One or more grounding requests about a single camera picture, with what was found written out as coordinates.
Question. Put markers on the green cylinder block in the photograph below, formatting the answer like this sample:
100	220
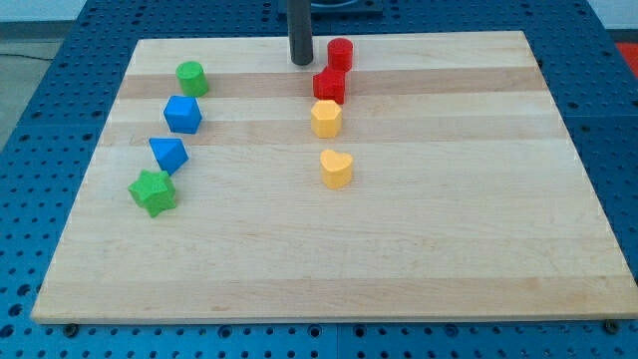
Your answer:
192	79

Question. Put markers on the blue triangle block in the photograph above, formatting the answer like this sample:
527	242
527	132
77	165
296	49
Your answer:
170	153

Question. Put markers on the red cylinder block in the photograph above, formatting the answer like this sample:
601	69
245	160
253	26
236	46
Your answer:
340	54

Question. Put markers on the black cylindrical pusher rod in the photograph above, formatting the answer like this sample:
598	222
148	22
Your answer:
298	14

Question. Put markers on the wooden board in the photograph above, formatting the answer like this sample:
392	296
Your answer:
468	202

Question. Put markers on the red star block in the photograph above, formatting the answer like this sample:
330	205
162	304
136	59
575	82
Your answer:
330	84

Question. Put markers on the green star block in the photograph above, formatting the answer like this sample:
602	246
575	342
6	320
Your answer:
153	191

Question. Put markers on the yellow heart block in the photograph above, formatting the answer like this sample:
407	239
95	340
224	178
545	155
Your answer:
336	168

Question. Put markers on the blue cube block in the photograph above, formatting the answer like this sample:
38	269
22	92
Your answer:
182	114

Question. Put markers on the yellow hexagon block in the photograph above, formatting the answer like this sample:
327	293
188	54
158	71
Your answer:
326	119

